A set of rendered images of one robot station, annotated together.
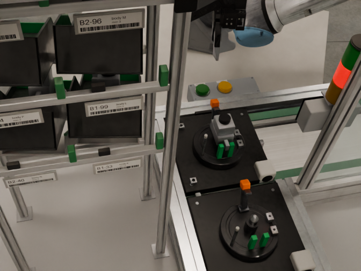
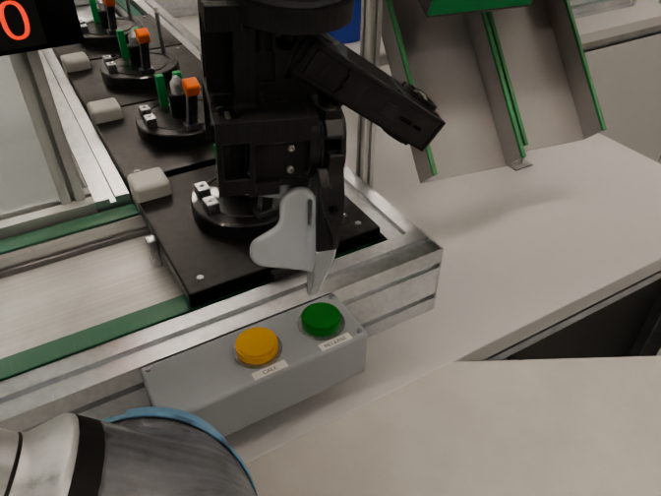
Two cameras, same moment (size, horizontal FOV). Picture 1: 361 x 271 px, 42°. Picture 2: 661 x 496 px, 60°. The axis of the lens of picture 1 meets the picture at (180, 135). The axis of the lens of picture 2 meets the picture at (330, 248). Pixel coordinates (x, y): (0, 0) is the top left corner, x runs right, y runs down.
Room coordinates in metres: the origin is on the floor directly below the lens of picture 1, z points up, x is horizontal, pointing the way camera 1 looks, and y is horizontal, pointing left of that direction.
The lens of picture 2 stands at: (1.37, -0.11, 1.38)
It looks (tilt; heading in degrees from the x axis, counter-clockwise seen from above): 39 degrees down; 169
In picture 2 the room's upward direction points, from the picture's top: straight up
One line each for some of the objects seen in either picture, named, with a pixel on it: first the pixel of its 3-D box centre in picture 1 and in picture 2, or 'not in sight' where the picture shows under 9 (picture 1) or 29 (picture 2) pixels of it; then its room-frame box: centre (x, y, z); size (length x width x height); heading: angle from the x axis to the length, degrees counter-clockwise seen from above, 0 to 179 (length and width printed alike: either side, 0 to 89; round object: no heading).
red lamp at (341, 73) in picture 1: (348, 72); not in sight; (0.72, -0.32, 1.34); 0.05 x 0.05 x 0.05
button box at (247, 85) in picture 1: (223, 94); (260, 369); (1.00, -0.11, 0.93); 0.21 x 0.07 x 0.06; 109
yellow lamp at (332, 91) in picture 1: (340, 89); not in sight; (0.72, -0.32, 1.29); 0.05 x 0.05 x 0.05
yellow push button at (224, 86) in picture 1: (224, 87); (257, 347); (1.00, -0.11, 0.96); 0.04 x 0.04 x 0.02
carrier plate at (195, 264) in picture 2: (217, 149); (249, 212); (0.77, -0.10, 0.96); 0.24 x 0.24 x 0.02; 19
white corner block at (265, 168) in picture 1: (264, 171); (150, 190); (0.71, -0.23, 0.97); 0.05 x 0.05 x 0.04; 19
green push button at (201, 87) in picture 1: (202, 90); (321, 322); (0.98, -0.05, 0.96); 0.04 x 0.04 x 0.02
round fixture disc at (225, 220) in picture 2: (218, 144); (248, 199); (0.77, -0.10, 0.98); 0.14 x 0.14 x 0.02
